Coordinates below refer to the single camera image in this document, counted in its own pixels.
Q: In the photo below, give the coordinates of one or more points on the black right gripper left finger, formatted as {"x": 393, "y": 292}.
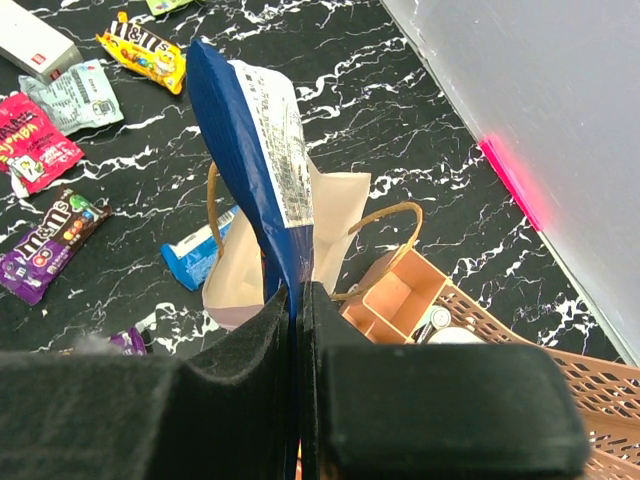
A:
{"x": 222, "y": 414}

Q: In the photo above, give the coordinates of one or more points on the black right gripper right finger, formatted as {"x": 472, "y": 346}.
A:
{"x": 452, "y": 411}

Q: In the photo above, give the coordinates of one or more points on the lilac paper bag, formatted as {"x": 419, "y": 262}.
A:
{"x": 258, "y": 254}

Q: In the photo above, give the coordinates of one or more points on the blue burts chips bag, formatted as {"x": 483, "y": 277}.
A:
{"x": 248, "y": 116}

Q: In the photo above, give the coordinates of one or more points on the green snack packet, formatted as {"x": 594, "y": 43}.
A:
{"x": 161, "y": 7}

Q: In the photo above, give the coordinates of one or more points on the purple m&m's bag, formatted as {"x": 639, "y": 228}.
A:
{"x": 33, "y": 263}
{"x": 128, "y": 342}

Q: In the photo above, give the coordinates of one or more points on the yellow m&m's bag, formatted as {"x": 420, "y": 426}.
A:
{"x": 144, "y": 53}

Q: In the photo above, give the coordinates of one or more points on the white blue blister pack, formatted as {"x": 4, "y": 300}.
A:
{"x": 454, "y": 335}

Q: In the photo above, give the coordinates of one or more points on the round metal dial gauge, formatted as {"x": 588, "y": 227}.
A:
{"x": 439, "y": 317}

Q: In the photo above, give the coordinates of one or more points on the blue oreo snack pack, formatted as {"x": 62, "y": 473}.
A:
{"x": 192, "y": 258}

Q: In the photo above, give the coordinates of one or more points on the pink tape marker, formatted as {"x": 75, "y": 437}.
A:
{"x": 518, "y": 178}

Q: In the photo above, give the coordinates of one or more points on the red himalaya snack packet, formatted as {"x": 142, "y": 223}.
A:
{"x": 34, "y": 153}

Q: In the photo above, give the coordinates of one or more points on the grey snack packet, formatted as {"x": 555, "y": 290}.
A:
{"x": 80, "y": 98}

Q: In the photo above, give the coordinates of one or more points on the white cardboard box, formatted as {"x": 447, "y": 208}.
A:
{"x": 34, "y": 46}

